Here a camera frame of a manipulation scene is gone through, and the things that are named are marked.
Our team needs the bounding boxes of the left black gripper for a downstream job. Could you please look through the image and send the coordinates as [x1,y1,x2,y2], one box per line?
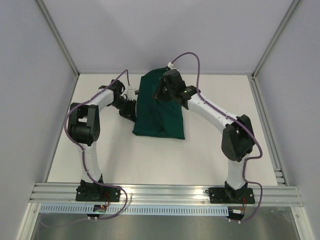
[110,97,138,123]

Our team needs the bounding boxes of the green surgical drape cloth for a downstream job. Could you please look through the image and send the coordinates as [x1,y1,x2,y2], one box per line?
[132,67,185,140]

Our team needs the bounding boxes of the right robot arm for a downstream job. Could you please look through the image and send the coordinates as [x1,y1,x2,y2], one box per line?
[153,69,255,203]

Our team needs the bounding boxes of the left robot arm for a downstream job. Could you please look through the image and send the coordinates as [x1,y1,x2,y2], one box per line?
[64,80,140,201]

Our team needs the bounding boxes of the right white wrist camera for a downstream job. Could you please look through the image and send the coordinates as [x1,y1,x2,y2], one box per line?
[167,62,177,70]

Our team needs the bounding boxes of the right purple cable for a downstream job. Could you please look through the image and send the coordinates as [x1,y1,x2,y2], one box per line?
[169,51,263,225]

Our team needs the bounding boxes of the purple cable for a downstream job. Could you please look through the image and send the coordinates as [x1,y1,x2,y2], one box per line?
[64,69,131,222]
[169,51,263,225]

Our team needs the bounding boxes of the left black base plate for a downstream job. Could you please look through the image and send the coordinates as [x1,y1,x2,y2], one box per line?
[75,185,120,202]

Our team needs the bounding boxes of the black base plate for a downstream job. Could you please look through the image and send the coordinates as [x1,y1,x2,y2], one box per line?
[75,185,120,202]
[205,187,256,205]

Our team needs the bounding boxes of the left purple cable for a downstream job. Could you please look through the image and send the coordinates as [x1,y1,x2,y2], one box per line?
[64,69,131,222]

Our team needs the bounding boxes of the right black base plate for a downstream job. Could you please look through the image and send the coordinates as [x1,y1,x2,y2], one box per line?
[205,187,256,205]

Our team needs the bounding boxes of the aluminium front rail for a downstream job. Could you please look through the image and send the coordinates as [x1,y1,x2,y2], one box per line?
[29,182,304,207]

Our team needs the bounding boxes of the slotted cable duct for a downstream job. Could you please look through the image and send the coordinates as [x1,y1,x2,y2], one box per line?
[39,203,229,217]

